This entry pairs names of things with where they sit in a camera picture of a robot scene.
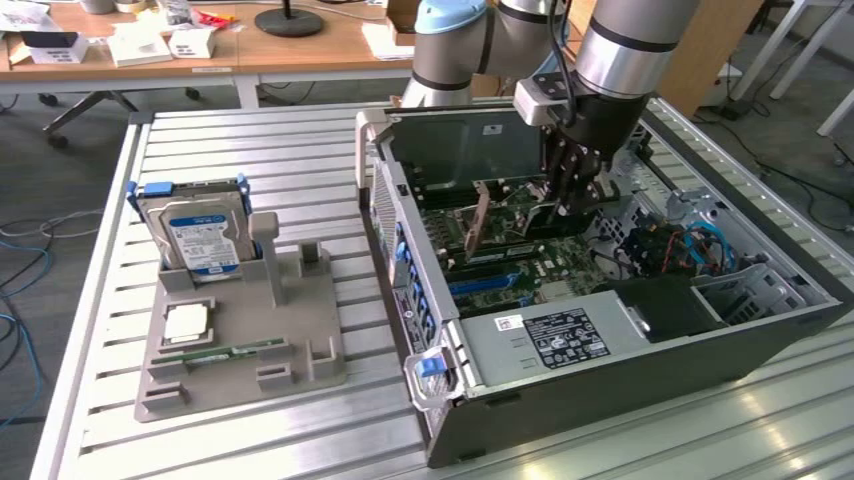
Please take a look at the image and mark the silver CPU chip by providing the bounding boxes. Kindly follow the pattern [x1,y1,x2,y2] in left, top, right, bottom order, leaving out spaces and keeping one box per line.
[162,304,214,346]

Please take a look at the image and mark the blue PCIe expansion slot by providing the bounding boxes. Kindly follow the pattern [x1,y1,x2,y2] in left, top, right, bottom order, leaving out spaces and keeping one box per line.
[450,269,523,296]

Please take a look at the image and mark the white paper stack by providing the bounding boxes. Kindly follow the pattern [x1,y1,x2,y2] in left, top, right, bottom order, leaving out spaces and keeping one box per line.
[362,22,417,62]

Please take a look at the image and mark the wooden desk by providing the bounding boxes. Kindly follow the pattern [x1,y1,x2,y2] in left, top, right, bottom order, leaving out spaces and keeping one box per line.
[0,0,429,109]

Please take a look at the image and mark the blue floor cable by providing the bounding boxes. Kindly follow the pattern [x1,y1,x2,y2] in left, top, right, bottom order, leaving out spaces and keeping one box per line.
[0,239,52,431]

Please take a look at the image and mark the black round lamp base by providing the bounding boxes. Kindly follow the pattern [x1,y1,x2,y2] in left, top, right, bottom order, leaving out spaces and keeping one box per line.
[254,0,327,39]

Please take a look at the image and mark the hard disk with blue carrier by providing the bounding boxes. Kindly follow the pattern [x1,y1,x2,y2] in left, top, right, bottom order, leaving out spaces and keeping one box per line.
[124,173,259,284]

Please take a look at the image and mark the white labelled box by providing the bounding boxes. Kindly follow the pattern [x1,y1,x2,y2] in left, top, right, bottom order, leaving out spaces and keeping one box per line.
[166,27,219,60]

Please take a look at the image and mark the black-topped white box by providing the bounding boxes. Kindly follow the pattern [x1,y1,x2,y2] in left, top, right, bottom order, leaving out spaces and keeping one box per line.
[19,30,92,65]

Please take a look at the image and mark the brown cardboard box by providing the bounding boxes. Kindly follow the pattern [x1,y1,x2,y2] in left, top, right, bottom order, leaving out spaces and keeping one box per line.
[385,0,422,35]

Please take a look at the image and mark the loose printed papers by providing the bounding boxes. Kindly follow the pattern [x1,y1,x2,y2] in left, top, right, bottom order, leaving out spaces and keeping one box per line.
[0,8,54,34]

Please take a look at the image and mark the black wheeled base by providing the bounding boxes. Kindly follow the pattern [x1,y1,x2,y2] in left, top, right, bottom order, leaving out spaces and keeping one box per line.
[39,88,202,149]

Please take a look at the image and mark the CPU socket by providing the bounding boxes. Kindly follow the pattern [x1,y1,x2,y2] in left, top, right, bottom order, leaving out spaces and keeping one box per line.
[447,205,483,246]

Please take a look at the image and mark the grey power supply unit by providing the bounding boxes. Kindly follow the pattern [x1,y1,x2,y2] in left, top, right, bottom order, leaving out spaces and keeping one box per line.
[455,291,653,389]

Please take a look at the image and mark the white table frame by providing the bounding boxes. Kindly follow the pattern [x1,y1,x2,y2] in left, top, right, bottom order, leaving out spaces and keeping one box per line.
[730,0,854,137]

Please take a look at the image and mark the grey floor cable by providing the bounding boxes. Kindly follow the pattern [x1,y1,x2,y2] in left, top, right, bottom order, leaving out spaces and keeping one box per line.
[0,209,106,241]

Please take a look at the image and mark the wooden cabinet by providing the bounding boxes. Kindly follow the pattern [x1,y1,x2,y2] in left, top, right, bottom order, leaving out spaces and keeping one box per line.
[670,0,766,119]

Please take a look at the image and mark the green graphics card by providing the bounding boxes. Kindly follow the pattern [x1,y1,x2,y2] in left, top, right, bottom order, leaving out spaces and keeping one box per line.
[463,179,602,264]

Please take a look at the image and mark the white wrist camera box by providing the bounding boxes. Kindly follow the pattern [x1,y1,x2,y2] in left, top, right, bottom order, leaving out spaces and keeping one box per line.
[513,72,582,127]

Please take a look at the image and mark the blue case release latch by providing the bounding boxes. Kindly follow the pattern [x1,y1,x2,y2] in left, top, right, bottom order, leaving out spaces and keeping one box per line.
[413,355,447,379]

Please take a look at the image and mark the green RAM stick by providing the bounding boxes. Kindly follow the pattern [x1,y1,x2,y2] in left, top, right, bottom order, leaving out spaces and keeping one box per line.
[150,338,287,365]

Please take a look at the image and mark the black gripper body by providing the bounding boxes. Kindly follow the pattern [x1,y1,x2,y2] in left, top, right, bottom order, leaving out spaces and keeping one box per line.
[551,91,653,162]

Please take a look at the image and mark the open black PC case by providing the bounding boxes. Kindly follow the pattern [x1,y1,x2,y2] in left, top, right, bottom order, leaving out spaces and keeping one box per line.
[355,94,854,469]

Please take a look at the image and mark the blue SATA wire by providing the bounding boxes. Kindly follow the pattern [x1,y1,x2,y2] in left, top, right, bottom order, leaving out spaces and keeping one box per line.
[685,219,740,275]

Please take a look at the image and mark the red wire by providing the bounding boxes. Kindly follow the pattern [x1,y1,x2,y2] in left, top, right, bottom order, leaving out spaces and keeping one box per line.
[660,227,696,274]

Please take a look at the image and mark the open white box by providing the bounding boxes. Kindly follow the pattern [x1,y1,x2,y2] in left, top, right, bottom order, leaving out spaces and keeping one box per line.
[110,23,175,69]

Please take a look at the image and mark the green motherboard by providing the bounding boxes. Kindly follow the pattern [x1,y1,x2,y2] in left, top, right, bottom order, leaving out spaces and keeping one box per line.
[417,197,606,321]

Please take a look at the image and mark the grey parts rack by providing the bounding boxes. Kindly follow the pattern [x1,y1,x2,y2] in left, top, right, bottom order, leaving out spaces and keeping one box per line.
[132,209,350,424]

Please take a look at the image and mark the black camera cable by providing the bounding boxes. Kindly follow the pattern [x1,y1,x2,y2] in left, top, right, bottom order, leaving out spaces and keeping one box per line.
[547,0,582,129]

